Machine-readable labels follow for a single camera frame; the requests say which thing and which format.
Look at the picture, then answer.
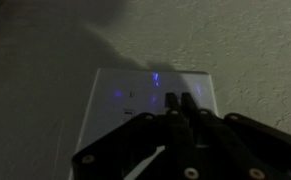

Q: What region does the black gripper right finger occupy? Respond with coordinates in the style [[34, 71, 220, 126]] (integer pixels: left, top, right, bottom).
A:
[[180, 92, 291, 180]]

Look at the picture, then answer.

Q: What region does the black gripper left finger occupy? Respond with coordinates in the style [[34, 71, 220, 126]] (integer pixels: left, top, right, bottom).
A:
[[71, 92, 200, 180]]

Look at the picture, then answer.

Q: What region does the white double switch wall plate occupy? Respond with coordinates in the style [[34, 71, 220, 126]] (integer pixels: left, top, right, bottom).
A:
[[67, 67, 219, 180]]

